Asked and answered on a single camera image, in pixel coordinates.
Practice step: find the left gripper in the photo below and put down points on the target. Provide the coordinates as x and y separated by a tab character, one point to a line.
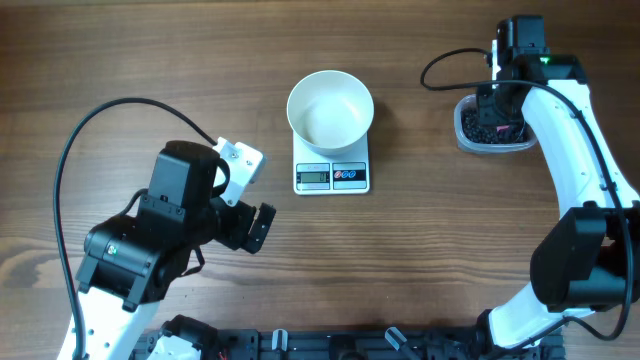
236	235

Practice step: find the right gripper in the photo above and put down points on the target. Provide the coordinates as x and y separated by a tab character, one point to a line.
487	114

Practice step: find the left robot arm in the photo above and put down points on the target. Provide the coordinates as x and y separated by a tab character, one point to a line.
122	279

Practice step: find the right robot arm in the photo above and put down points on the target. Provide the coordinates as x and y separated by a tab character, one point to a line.
589	262

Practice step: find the white digital kitchen scale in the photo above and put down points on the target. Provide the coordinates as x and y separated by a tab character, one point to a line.
342	174

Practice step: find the white bowl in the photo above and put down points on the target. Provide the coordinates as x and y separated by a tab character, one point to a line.
330	111

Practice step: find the black beans in container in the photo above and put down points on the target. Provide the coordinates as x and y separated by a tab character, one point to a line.
477	133

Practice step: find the clear plastic container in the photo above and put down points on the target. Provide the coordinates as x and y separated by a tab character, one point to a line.
477	148

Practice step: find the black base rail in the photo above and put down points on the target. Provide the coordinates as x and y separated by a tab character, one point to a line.
187	338

